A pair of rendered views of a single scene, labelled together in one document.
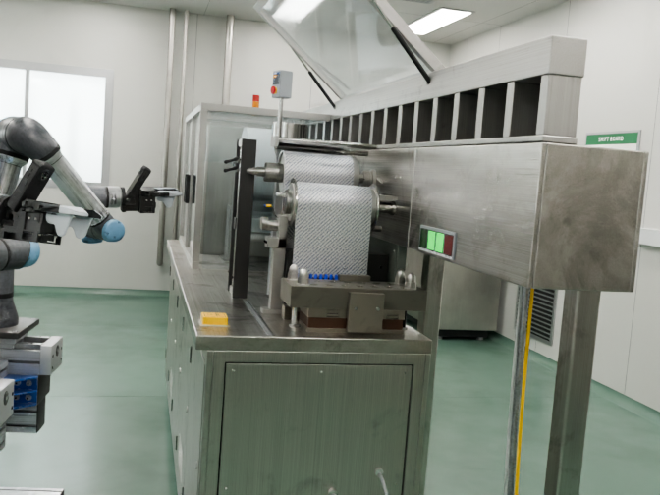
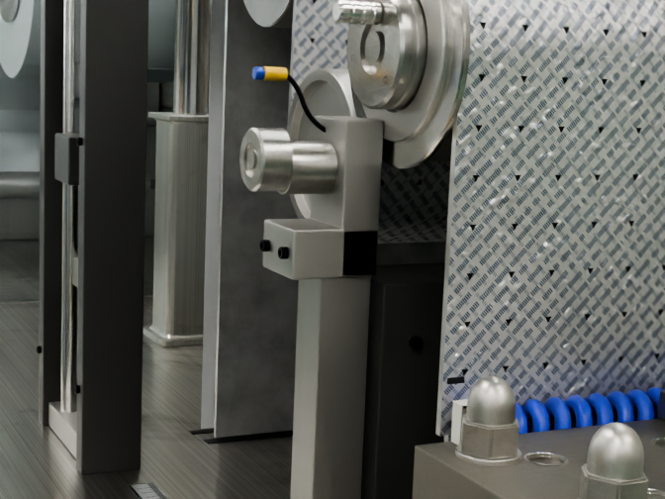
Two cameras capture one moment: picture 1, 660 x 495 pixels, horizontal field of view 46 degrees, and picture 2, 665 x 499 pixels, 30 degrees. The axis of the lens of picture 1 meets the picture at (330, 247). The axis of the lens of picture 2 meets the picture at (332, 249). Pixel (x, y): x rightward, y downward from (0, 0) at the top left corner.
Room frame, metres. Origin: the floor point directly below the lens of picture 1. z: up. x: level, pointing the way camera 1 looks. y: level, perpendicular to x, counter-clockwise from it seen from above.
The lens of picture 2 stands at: (1.60, 0.32, 1.24)
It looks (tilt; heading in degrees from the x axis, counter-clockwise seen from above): 9 degrees down; 348
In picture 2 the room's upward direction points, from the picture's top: 2 degrees clockwise
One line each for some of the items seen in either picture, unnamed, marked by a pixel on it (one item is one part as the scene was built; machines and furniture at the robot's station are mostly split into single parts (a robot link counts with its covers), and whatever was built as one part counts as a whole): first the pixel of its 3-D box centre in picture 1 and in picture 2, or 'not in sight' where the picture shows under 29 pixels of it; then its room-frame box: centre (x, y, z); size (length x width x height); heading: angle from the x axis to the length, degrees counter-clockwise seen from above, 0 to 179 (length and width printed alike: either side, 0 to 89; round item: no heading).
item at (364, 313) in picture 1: (365, 312); not in sight; (2.14, -0.11, 0.97); 0.10 x 0.03 x 0.11; 104
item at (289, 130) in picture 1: (289, 131); not in sight; (3.08, 0.19, 1.50); 0.14 x 0.14 x 0.06
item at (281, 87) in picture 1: (280, 83); not in sight; (2.90, 0.23, 1.66); 0.07 x 0.07 x 0.10; 30
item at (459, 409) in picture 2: not in sight; (473, 422); (2.25, 0.10, 1.04); 0.02 x 0.01 x 0.02; 104
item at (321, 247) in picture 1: (331, 250); (606, 276); (2.33, 0.00, 1.11); 0.23 x 0.01 x 0.18; 104
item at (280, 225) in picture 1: (273, 263); (312, 351); (2.38, 0.17, 1.05); 0.06 x 0.05 x 0.31; 104
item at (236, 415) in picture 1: (250, 379); not in sight; (3.28, 0.30, 0.43); 2.52 x 0.64 x 0.86; 14
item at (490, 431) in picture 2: (293, 271); (490, 416); (2.23, 0.10, 1.05); 0.04 x 0.04 x 0.04
